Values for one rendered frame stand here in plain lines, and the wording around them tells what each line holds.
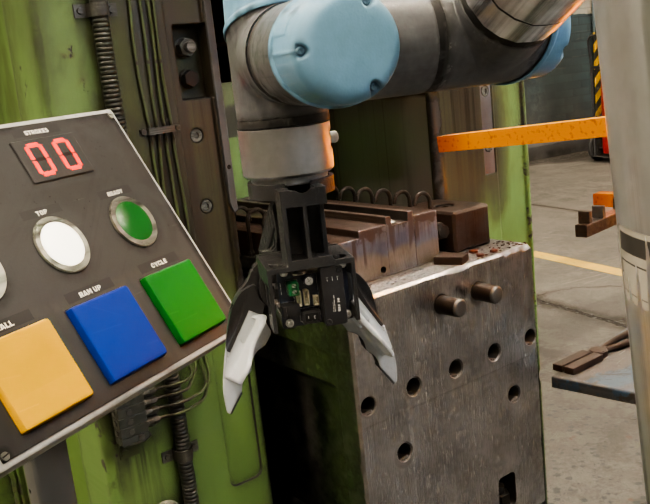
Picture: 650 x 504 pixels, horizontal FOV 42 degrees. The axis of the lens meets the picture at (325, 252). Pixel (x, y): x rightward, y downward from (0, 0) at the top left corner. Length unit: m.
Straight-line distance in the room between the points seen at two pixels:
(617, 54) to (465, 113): 1.28
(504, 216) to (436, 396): 0.49
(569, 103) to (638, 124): 9.32
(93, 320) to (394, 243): 0.58
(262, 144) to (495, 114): 0.98
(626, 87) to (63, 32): 0.93
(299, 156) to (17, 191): 0.28
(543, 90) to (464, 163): 7.80
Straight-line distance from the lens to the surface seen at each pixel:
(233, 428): 1.30
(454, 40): 0.60
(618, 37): 0.25
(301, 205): 0.65
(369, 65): 0.55
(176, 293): 0.85
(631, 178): 0.25
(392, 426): 1.21
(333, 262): 0.66
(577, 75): 9.64
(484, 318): 1.30
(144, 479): 1.24
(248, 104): 0.66
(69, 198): 0.84
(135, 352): 0.78
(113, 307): 0.79
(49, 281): 0.77
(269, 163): 0.66
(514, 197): 1.65
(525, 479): 1.47
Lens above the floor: 1.22
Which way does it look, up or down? 12 degrees down
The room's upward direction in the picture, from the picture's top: 6 degrees counter-clockwise
